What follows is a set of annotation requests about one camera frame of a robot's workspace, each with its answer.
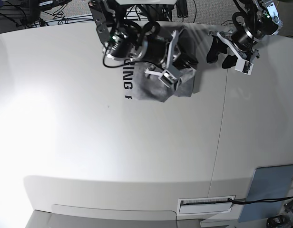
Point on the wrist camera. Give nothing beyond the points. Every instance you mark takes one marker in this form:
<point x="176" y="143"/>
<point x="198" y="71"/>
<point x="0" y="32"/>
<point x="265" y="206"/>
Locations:
<point x="244" y="66"/>
<point x="169" y="78"/>

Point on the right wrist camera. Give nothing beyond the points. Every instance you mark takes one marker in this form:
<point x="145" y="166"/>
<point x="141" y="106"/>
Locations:
<point x="169" y="78"/>

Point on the grey T-shirt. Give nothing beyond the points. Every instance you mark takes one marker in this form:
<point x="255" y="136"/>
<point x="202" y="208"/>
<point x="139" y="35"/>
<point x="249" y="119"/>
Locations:
<point x="137" y="85"/>

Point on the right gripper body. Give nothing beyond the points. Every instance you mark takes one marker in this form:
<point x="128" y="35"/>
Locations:
<point x="159" y="53"/>

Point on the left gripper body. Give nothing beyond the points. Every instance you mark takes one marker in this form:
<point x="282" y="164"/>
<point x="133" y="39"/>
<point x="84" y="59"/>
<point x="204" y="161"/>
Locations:
<point x="241" y="41"/>

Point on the white cable grommet plate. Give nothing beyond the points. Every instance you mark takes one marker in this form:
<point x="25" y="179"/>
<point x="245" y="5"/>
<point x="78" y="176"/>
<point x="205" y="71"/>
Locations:
<point x="203" y="206"/>

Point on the blue-grey flat panel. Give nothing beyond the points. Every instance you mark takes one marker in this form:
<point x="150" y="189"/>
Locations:
<point x="267" y="183"/>

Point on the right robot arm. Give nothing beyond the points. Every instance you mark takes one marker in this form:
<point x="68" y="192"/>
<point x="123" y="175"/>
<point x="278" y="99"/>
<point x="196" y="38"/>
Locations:
<point x="125" y="39"/>

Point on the black device bottom right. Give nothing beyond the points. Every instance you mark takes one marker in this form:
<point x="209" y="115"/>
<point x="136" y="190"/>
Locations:
<point x="280" y="221"/>

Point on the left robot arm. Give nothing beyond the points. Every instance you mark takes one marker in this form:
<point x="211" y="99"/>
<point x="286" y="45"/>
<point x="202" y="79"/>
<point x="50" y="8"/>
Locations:
<point x="254" y="20"/>

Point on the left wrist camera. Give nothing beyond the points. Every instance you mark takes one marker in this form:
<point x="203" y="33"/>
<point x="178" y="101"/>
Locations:
<point x="244" y="66"/>

